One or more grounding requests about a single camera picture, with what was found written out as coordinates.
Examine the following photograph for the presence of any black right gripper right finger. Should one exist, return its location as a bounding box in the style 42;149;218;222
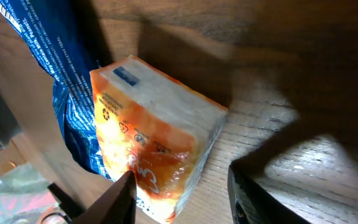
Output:
227;163;310;224

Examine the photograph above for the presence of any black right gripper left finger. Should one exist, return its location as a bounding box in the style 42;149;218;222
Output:
72;170;137;224

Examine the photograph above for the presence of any blue snack wrapper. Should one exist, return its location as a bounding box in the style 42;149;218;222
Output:
0;0;112;178

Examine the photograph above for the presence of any orange tissue pack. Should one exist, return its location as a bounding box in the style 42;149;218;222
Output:
90;55;228;223

